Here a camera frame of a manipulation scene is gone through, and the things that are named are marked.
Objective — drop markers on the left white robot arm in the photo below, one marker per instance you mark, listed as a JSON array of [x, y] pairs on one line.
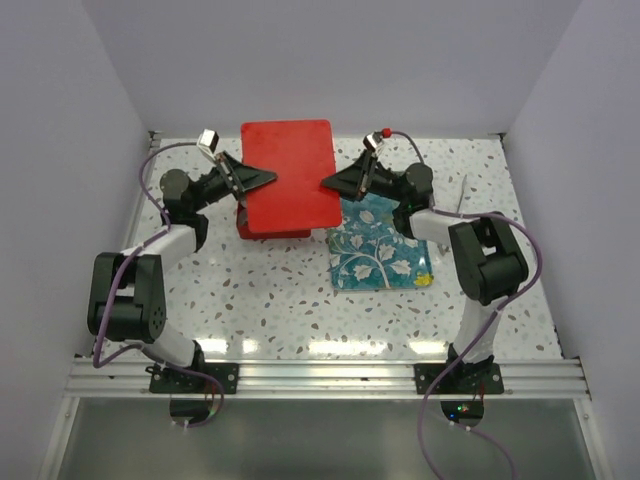
[[127, 301]]

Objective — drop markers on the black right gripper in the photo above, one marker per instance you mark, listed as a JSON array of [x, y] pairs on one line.
[[353, 180]]

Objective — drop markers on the red chocolate box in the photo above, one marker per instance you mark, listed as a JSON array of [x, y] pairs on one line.
[[246, 234]]

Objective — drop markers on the aluminium mounting rail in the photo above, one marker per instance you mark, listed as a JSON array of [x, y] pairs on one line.
[[341, 380]]

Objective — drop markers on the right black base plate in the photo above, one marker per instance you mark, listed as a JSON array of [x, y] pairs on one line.
[[464, 379]]

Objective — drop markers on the teal floral tray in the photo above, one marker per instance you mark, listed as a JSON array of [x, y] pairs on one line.
[[367, 253]]

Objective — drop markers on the red box lid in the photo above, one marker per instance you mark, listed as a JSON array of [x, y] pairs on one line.
[[301, 152]]

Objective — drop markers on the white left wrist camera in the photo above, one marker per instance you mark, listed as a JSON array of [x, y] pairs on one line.
[[207, 142]]

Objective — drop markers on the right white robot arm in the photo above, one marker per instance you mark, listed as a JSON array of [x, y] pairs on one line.
[[489, 263]]

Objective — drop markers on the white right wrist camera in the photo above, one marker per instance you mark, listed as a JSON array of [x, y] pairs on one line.
[[374, 142]]

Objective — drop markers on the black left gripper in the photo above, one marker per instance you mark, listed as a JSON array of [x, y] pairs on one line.
[[246, 176]]

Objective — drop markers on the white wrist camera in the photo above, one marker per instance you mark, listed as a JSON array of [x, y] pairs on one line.
[[207, 142], [374, 142]]

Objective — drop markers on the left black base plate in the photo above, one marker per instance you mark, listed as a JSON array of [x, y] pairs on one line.
[[220, 377]]

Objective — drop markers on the metal tweezers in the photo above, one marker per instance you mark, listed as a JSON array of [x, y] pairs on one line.
[[443, 249]]

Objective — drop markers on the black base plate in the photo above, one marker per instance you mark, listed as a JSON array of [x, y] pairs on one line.
[[464, 379], [220, 377]]

